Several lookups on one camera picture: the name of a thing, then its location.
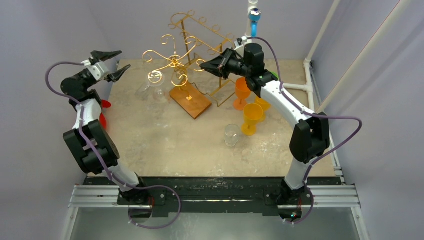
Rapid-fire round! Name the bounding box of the yellow goblet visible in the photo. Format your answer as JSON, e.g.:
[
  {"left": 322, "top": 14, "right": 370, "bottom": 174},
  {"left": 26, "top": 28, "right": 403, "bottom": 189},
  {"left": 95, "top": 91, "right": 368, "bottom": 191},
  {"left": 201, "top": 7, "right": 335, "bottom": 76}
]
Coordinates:
[
  {"left": 254, "top": 96, "right": 271, "bottom": 122},
  {"left": 241, "top": 103, "right": 264, "bottom": 136}
]

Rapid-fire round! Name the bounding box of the clear stemmed glass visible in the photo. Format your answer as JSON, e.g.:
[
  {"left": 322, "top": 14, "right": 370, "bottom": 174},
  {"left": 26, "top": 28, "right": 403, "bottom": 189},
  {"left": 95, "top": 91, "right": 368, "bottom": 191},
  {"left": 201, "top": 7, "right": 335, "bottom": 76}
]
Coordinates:
[{"left": 135, "top": 70, "right": 166, "bottom": 102}]

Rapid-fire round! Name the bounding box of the white pvc pipe frame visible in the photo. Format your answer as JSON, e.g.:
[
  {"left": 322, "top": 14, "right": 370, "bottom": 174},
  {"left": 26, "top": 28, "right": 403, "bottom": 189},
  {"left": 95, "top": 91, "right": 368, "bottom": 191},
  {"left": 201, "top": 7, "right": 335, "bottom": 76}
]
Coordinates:
[{"left": 244, "top": 0, "right": 340, "bottom": 110}]

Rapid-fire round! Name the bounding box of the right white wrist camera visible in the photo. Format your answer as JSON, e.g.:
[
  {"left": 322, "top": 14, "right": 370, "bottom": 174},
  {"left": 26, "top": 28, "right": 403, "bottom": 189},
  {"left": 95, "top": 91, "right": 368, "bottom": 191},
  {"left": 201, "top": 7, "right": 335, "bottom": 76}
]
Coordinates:
[{"left": 234, "top": 36, "right": 249, "bottom": 54}]

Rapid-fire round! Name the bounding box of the yellow goblet front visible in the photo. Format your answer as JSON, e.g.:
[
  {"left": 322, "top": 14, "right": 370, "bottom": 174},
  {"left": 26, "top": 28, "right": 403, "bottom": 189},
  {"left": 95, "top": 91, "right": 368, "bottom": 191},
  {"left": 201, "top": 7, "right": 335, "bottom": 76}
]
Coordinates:
[{"left": 241, "top": 103, "right": 264, "bottom": 136}]

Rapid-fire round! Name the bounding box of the red plastic goblet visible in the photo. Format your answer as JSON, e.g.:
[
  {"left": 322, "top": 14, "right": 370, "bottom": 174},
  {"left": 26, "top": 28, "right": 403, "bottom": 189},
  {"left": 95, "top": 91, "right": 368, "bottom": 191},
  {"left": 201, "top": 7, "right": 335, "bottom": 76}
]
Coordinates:
[{"left": 98, "top": 99, "right": 113, "bottom": 131}]

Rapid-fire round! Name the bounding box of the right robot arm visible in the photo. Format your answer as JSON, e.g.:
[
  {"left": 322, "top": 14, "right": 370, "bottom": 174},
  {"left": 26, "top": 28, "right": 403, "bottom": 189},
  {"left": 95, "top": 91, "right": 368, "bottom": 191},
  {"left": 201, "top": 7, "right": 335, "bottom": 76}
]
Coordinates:
[{"left": 199, "top": 43, "right": 330, "bottom": 204}]

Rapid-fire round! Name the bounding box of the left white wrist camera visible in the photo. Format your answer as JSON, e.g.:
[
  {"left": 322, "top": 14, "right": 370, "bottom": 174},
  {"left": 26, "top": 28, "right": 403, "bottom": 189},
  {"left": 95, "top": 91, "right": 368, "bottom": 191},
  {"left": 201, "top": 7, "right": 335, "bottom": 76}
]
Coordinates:
[{"left": 81, "top": 59, "right": 111, "bottom": 82}]

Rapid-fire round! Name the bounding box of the gold swirl wine glass rack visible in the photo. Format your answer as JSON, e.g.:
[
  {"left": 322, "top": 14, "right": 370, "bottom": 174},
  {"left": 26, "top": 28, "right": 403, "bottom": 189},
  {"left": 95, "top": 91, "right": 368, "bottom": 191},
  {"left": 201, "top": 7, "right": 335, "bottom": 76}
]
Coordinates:
[{"left": 142, "top": 34, "right": 212, "bottom": 120}]

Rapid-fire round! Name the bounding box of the small clear tumbler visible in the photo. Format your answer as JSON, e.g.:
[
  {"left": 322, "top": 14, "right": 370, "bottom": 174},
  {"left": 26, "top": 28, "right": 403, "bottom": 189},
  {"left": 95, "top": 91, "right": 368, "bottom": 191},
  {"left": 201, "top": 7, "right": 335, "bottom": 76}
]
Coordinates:
[{"left": 224, "top": 124, "right": 240, "bottom": 147}]

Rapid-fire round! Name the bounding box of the clear wine glass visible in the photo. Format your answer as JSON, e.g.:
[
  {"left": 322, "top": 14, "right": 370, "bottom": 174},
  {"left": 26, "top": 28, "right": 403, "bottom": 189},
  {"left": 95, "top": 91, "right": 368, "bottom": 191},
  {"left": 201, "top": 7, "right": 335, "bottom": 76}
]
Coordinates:
[{"left": 174, "top": 67, "right": 187, "bottom": 80}]

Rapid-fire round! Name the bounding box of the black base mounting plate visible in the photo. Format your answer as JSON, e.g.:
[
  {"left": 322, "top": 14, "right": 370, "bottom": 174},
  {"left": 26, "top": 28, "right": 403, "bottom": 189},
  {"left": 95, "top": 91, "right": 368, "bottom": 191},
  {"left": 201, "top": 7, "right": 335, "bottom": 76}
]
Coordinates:
[{"left": 83, "top": 176, "right": 314, "bottom": 219}]

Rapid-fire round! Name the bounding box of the yellow goblet rear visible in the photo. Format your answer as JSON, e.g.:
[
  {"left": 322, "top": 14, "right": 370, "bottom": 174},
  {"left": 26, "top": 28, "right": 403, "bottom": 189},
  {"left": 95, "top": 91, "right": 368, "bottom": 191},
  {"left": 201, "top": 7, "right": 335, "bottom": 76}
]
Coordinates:
[{"left": 254, "top": 96, "right": 271, "bottom": 122}]

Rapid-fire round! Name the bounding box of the aluminium rail frame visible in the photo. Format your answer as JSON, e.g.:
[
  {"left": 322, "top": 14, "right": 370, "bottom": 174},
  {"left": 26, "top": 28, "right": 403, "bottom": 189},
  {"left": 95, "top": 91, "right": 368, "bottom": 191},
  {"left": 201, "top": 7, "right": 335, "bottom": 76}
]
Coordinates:
[{"left": 69, "top": 182, "right": 370, "bottom": 240}]

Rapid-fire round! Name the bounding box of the orange plastic goblet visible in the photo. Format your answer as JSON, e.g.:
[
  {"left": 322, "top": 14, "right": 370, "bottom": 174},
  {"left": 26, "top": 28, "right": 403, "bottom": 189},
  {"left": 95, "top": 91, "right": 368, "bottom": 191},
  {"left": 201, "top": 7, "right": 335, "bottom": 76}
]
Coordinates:
[{"left": 233, "top": 77, "right": 251, "bottom": 111}]

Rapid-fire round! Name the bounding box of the green plastic cup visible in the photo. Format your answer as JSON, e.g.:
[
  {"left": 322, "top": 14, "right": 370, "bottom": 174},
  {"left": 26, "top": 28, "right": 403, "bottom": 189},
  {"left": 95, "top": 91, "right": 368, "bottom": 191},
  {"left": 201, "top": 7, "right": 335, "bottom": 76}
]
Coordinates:
[{"left": 270, "top": 71, "right": 279, "bottom": 81}]

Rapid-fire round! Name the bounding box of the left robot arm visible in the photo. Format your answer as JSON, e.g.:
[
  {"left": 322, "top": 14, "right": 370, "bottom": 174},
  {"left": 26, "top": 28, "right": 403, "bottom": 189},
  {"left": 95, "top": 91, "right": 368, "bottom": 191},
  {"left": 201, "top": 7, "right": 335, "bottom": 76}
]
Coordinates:
[{"left": 60, "top": 50, "right": 149, "bottom": 205}]

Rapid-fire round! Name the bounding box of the gold tall wire rack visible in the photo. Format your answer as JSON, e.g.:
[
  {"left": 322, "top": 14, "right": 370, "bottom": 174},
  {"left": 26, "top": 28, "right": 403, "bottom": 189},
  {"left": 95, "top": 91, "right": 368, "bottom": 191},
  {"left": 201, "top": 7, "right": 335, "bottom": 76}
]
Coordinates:
[{"left": 167, "top": 10, "right": 237, "bottom": 109}]

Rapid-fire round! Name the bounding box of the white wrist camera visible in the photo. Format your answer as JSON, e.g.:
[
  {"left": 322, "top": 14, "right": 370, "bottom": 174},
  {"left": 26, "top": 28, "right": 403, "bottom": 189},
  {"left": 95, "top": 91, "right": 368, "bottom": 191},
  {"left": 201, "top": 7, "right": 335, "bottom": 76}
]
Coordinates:
[
  {"left": 234, "top": 36, "right": 249, "bottom": 54},
  {"left": 81, "top": 59, "right": 111, "bottom": 82}
]

